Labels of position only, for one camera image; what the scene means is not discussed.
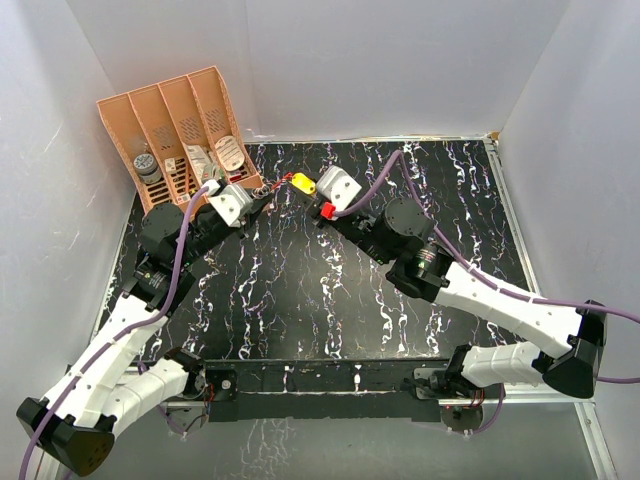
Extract pink desk organizer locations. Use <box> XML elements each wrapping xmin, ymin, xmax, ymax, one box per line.
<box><xmin>97</xmin><ymin>66</ymin><xmax>264</xmax><ymax>213</ymax></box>

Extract white paper packets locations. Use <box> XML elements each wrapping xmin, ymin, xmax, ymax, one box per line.
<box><xmin>183</xmin><ymin>143</ymin><xmax>216</xmax><ymax>181</ymax></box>

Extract grey round tin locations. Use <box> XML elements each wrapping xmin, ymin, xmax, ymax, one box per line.
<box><xmin>133</xmin><ymin>153</ymin><xmax>163</xmax><ymax>185</ymax></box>

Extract black base bar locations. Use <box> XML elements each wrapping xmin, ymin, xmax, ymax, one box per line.
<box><xmin>201</xmin><ymin>358</ymin><xmax>506</xmax><ymax>424</ymax></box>

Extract oval white labelled tin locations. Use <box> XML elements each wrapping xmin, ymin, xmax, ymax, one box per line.
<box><xmin>215</xmin><ymin>135</ymin><xmax>245</xmax><ymax>171</ymax></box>

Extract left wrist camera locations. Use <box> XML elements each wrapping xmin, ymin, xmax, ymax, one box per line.
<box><xmin>203</xmin><ymin>179</ymin><xmax>254</xmax><ymax>228</ymax></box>

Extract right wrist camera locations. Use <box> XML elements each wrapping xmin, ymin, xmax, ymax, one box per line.
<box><xmin>316</xmin><ymin>165</ymin><xmax>362</xmax><ymax>220</ymax></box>

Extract small white card box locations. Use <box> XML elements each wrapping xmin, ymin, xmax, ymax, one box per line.
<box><xmin>164</xmin><ymin>157</ymin><xmax>183</xmax><ymax>175</ymax></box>

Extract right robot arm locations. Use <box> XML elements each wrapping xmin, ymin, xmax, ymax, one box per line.
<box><xmin>298</xmin><ymin>193</ymin><xmax>606</xmax><ymax>399</ymax></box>

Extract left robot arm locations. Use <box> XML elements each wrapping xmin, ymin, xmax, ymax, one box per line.
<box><xmin>16</xmin><ymin>186</ymin><xmax>272</xmax><ymax>479</ymax></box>

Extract purple cable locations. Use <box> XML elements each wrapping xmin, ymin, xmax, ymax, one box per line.
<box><xmin>334</xmin><ymin>149</ymin><xmax>640</xmax><ymax>436</ymax></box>
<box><xmin>18</xmin><ymin>185</ymin><xmax>211</xmax><ymax>480</ymax></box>

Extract silver key red tag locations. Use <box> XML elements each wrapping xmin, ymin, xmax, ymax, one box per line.
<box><xmin>274</xmin><ymin>172</ymin><xmax>293</xmax><ymax>188</ymax></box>

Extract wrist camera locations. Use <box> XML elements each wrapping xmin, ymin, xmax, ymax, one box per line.
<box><xmin>316</xmin><ymin>165</ymin><xmax>362</xmax><ymax>220</ymax></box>
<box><xmin>203</xmin><ymin>179</ymin><xmax>254</xmax><ymax>228</ymax></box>

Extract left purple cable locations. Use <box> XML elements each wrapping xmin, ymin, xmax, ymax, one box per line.
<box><xmin>18</xmin><ymin>185</ymin><xmax>211</xmax><ymax>480</ymax></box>

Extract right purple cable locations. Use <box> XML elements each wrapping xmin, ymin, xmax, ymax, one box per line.
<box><xmin>334</xmin><ymin>149</ymin><xmax>640</xmax><ymax>436</ymax></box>

